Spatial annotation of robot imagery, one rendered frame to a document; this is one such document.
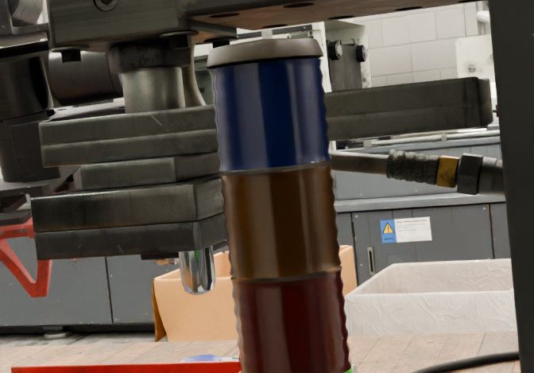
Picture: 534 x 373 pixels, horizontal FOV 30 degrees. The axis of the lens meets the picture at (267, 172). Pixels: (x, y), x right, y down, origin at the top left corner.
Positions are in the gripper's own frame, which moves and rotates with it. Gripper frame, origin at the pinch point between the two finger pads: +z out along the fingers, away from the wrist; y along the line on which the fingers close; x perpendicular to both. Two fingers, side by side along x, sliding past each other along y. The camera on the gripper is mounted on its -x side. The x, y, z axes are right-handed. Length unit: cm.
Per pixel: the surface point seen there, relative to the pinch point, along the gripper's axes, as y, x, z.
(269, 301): -52, -31, -15
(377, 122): -28.9, -33.4, -15.9
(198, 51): 445, 99, 33
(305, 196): -51, -33, -19
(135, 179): -28.7, -19.3, -14.3
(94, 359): 25.6, 9.8, 20.7
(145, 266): 432, 149, 148
